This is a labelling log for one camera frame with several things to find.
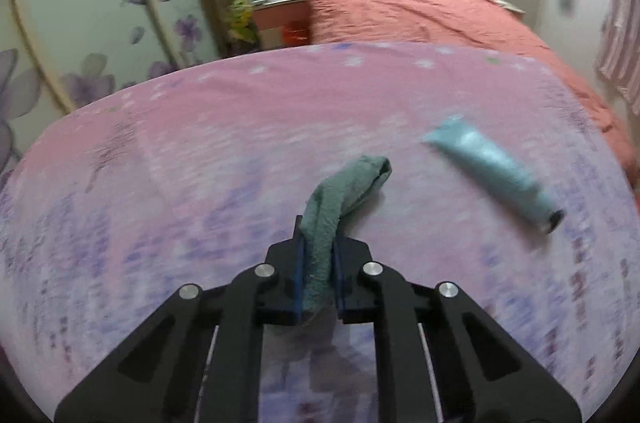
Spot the green sock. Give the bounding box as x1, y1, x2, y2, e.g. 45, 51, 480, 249
299, 154, 393, 315

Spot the light blue cream tube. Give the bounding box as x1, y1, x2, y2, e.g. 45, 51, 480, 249
421, 117, 565, 233

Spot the small orange trash bin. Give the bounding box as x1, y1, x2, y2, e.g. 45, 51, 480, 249
281, 21, 310, 47

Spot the pink floral tablecloth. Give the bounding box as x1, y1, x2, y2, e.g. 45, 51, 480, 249
1, 43, 639, 417

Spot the pink striped curtain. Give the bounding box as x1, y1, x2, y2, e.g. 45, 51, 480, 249
596, 0, 640, 116

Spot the pink bedside table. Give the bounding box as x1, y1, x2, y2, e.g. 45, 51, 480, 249
253, 0, 310, 50

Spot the salmon pink duvet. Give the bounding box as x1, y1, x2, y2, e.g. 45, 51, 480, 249
308, 0, 639, 186

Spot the right bedside table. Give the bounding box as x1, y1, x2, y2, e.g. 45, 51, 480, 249
493, 0, 526, 17

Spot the floral wardrobe sliding door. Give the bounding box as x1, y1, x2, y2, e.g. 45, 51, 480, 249
1, 0, 219, 172

